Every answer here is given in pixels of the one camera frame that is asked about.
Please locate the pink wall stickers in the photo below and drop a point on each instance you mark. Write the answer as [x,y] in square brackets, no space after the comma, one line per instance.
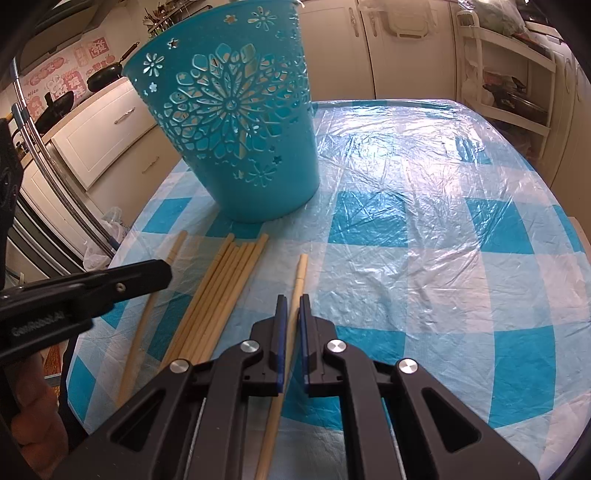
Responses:
[74,83]

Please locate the single beige chopstick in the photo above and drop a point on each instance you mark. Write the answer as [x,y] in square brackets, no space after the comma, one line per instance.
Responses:
[138,341]
[298,281]

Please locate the white plastic tray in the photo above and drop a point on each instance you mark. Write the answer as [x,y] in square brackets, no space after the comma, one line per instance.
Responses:
[406,23]

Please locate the black frying pan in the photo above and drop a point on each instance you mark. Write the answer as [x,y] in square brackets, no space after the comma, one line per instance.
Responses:
[53,110]

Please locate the person's left hand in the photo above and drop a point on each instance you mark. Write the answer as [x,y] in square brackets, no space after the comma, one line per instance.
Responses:
[37,415]

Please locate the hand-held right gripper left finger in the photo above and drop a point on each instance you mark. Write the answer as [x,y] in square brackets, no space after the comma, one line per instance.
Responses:
[282,344]

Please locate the pale green bag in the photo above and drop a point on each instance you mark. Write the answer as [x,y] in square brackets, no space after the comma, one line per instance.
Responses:
[503,16]

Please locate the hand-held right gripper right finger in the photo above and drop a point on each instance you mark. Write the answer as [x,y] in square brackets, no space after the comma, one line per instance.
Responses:
[304,344]

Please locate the curved metal rails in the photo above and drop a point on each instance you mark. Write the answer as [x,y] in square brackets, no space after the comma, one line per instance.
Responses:
[41,147]

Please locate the cream drawer cabinet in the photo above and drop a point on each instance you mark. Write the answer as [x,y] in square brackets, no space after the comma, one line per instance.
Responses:
[106,134]

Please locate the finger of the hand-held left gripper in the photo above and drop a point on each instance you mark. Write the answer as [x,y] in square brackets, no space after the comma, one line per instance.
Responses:
[134,279]

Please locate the teal cutout plastic basket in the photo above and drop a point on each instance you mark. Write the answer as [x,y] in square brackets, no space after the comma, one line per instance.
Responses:
[258,184]

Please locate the white shelf rack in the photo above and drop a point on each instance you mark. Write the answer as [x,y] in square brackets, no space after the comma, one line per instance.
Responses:
[477,50]

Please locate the white plastic bag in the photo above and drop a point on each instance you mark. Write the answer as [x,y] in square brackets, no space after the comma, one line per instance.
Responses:
[104,230]

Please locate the cream door cabinet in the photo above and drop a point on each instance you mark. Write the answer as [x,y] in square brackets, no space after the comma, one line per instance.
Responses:
[341,55]

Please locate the bundle of wooden chopsticks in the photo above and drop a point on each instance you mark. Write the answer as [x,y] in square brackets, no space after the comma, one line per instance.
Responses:
[217,300]

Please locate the blue checkered plastic tablecloth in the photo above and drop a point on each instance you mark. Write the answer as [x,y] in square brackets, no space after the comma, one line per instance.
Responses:
[415,277]

